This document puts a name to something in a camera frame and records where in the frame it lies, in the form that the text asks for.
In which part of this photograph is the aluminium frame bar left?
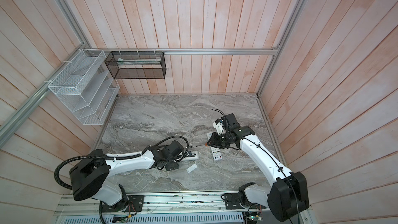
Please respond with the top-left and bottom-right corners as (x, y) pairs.
(1, 44), (88, 148)

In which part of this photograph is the white remote control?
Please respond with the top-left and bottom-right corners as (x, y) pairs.
(183, 151), (199, 161)
(207, 145), (222, 161)

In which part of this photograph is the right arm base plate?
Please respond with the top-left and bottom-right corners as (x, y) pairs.
(221, 192), (262, 209)

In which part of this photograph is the aluminium mounting rail front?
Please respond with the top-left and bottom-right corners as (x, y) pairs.
(52, 190), (313, 217)

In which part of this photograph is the white battery cover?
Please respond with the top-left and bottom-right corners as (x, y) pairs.
(187, 164), (198, 173)

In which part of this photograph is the aluminium frame bar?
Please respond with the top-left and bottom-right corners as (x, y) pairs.
(101, 48), (279, 56)
(1, 44), (88, 148)

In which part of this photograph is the black wire mesh basket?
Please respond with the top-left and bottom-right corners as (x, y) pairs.
(105, 51), (167, 79)

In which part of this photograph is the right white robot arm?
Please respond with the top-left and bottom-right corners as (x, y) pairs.
(206, 114), (310, 222)

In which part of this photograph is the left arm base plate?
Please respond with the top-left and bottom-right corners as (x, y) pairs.
(100, 195), (145, 214)

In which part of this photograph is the aluminium frame bar back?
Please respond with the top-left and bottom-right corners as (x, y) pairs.
(101, 48), (279, 56)

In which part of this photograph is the black corrugated cable conduit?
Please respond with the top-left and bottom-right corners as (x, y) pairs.
(54, 135), (190, 224)

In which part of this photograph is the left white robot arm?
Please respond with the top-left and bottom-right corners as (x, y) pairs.
(69, 141), (188, 211)

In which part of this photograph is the white wire mesh shelf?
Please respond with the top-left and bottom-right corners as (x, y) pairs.
(49, 49), (120, 125)

